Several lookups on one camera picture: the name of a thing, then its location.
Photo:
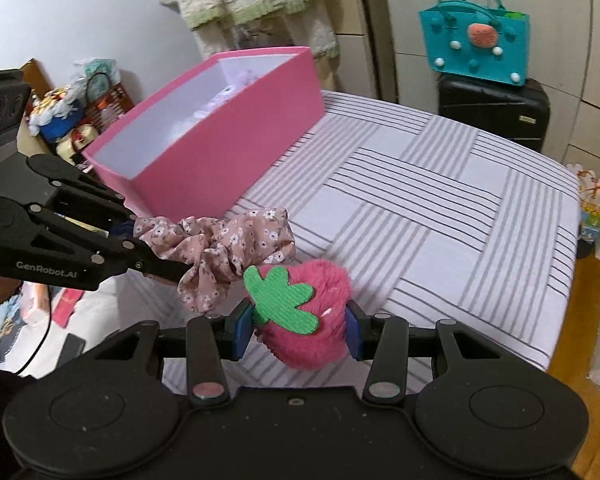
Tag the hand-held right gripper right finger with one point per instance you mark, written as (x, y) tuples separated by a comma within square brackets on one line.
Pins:
[(354, 335)]

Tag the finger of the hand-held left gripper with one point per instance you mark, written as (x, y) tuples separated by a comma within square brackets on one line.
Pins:
[(80, 190), (120, 255)]

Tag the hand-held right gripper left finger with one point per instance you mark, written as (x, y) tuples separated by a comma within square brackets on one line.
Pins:
[(241, 335)]

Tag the strawberry plush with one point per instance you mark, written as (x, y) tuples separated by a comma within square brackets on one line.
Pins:
[(310, 280)]

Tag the pink floral scrunchie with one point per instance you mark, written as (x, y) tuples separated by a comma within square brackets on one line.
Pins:
[(230, 240)]

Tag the pink cardboard box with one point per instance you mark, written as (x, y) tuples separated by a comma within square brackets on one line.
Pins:
[(220, 150)]

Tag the purple plush doll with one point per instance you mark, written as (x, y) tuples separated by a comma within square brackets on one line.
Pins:
[(245, 78)]

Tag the brown cardboard piece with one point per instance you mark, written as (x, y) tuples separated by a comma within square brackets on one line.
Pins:
[(35, 72)]

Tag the cream plush toy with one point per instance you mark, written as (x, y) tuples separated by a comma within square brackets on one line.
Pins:
[(80, 137)]

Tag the woven basket bag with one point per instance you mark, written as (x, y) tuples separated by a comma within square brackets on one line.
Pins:
[(110, 105)]

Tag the black phone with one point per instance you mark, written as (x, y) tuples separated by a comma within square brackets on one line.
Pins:
[(72, 347)]

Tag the white green plastic pack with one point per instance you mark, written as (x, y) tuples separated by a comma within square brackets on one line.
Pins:
[(100, 67)]

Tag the striped bed sheet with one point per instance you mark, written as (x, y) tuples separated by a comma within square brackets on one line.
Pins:
[(430, 185)]

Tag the black suitcase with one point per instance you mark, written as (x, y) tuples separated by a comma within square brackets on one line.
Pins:
[(480, 110)]

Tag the beige wooden cabinet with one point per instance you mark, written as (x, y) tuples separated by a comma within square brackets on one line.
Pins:
[(350, 35)]

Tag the teal felt tote bag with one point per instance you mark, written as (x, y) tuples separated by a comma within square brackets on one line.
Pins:
[(445, 35)]

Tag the beige wardrobe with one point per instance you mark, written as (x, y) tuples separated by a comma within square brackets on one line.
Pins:
[(570, 60)]

